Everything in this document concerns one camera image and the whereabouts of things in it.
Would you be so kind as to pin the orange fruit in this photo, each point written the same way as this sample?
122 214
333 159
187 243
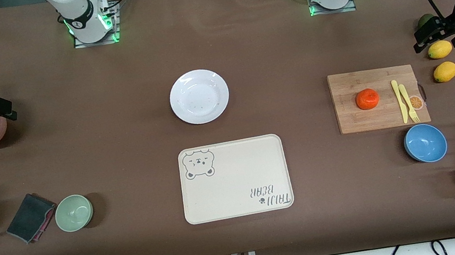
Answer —
367 99

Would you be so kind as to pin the white round plate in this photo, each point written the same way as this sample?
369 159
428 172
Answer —
199 97

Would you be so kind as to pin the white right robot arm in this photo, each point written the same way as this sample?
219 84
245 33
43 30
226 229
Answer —
76 10

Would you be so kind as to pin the yellow lemon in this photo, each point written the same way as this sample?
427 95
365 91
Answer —
440 49
445 71

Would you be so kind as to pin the dark green avocado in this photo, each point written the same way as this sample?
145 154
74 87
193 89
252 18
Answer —
424 19

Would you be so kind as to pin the yellow plastic fork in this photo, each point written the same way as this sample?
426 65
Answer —
407 99

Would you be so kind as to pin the toy orange slice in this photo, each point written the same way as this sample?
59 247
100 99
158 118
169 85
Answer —
417 103

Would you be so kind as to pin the yellow plastic knife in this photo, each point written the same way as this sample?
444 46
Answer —
400 100

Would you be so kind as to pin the bamboo cutting board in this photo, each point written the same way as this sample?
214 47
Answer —
346 99

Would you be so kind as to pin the blue bowl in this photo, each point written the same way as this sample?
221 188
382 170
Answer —
425 143

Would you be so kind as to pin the dark grey folded cloth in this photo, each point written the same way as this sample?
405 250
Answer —
29 216

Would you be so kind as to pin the pale green bowl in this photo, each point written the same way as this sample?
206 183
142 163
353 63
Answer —
74 213

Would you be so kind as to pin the brown table cover sheet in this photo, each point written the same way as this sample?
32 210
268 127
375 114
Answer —
241 43

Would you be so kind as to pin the cream bear print tray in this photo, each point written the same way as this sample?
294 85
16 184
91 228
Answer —
235 176

